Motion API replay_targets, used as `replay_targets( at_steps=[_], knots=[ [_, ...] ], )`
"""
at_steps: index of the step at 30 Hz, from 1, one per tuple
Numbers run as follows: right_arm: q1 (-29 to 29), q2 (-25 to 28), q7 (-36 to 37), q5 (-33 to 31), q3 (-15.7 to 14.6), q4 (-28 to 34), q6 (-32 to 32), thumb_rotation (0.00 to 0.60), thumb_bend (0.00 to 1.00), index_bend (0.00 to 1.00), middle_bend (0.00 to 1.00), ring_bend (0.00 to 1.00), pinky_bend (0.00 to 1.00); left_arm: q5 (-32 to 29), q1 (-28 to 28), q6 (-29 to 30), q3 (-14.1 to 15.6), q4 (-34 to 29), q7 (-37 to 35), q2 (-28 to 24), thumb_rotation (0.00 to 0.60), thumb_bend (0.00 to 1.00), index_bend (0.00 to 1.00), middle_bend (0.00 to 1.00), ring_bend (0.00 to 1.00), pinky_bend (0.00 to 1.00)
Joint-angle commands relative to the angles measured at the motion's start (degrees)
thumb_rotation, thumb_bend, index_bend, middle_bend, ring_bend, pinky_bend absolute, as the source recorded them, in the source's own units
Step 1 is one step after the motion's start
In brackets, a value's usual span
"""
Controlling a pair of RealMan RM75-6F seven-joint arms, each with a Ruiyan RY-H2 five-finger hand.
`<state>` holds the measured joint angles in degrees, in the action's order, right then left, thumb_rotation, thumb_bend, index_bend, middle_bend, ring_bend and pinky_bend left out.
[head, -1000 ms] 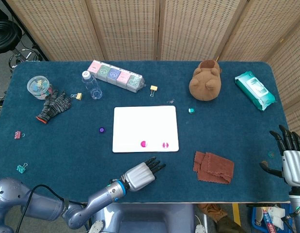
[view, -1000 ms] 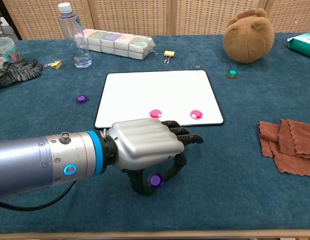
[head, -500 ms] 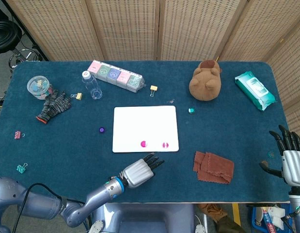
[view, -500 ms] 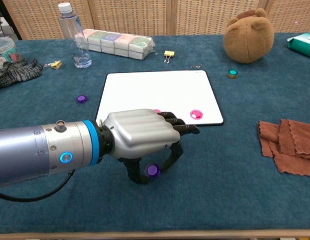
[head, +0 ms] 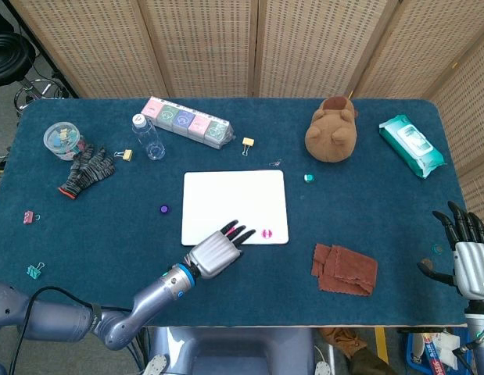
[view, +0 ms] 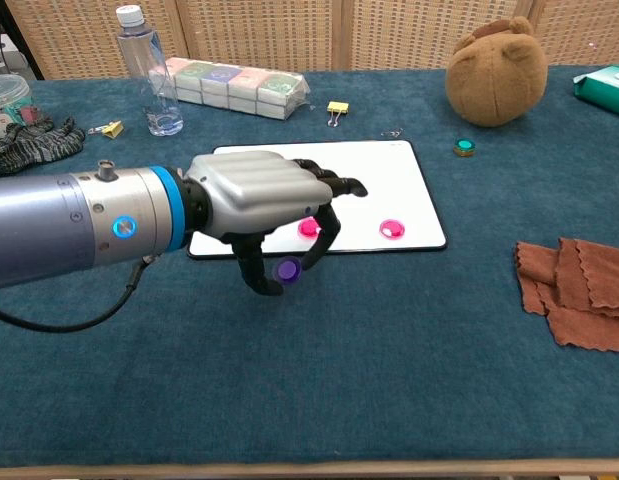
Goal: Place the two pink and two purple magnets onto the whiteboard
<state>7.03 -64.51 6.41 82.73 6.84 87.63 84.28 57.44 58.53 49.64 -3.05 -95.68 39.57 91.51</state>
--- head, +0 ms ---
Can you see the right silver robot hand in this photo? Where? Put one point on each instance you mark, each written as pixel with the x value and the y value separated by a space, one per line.
pixel 474 265

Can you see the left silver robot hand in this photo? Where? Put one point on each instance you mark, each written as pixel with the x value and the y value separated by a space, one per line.
pixel 214 254

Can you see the purple round magnet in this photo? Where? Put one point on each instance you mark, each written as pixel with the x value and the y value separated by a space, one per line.
pixel 164 209

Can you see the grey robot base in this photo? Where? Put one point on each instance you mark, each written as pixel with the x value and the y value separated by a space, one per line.
pixel 226 351

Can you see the teal round magnet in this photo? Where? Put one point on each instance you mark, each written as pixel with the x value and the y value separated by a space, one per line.
pixel 309 178

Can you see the grey striped knit glove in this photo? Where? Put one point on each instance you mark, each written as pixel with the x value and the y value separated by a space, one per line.
pixel 87 172

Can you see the white magnetic board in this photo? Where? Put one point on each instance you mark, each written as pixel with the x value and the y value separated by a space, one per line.
pixel 234 199

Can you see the blue plastic crate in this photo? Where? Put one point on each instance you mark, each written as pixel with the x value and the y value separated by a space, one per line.
pixel 421 355

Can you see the blue felt table mat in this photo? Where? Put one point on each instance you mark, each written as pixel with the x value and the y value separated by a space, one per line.
pixel 108 242

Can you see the metal paper clip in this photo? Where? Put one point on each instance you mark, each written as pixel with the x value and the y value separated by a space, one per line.
pixel 275 162

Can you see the yellow binder clip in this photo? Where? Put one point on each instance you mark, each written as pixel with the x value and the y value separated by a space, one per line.
pixel 247 142
pixel 127 154

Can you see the brown microfibre cloth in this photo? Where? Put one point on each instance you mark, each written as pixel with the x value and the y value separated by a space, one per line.
pixel 343 269

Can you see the clear plastic water bottle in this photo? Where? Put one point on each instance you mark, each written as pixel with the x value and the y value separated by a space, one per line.
pixel 148 136

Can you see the wrapped pack of tissue boxes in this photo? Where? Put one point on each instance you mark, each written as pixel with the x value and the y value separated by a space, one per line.
pixel 187 121

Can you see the green wet wipes pack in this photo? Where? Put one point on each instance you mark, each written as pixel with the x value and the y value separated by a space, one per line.
pixel 411 144

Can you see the brown plush bear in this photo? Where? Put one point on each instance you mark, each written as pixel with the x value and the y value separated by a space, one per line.
pixel 331 133

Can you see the teal binder clip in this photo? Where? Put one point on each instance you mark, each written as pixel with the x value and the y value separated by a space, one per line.
pixel 33 271

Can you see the pink binder clip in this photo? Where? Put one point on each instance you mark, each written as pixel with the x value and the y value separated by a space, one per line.
pixel 28 217

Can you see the clear jar of binder clips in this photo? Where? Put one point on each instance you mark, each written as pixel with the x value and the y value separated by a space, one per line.
pixel 62 140

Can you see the black stool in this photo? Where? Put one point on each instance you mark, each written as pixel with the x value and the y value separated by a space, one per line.
pixel 7 58

